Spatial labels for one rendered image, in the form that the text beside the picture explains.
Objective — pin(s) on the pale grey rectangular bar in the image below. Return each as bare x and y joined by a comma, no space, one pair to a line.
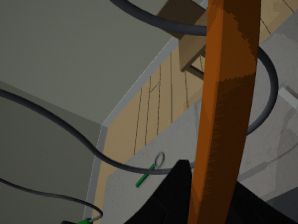
288,97

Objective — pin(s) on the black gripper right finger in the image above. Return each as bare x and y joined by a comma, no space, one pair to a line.
246,208

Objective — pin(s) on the green handle with grey loop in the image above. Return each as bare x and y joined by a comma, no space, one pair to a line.
154,166

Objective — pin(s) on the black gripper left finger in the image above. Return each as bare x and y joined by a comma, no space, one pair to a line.
170,203

